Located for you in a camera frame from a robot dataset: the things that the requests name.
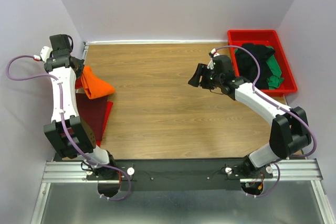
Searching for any aluminium extrusion rail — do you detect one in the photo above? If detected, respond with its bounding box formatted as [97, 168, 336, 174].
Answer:
[31, 159, 335, 223]

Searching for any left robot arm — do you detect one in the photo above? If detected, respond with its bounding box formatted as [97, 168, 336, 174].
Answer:
[41, 34, 117, 179]

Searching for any orange t shirt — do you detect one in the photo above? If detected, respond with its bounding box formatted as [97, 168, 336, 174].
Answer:
[75, 66, 115, 100]

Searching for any green t shirt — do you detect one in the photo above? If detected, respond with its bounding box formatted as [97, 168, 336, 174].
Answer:
[266, 54, 284, 90]

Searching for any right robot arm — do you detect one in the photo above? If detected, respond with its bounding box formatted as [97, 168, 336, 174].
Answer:
[188, 54, 312, 176]

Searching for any black t shirt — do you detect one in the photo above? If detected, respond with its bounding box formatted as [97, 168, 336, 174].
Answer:
[235, 43, 275, 90]

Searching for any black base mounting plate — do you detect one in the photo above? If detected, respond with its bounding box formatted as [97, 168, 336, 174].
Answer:
[87, 158, 273, 197]

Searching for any dark red folded shirt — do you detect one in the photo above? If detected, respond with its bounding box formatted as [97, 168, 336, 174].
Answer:
[76, 93, 108, 142]

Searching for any bright red folded shirt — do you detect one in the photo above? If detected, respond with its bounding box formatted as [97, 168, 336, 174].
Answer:
[97, 101, 113, 146]

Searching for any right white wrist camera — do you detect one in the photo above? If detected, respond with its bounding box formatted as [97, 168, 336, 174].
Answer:
[207, 53, 219, 70]

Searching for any red plastic bin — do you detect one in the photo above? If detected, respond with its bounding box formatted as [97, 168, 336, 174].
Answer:
[227, 29, 298, 97]

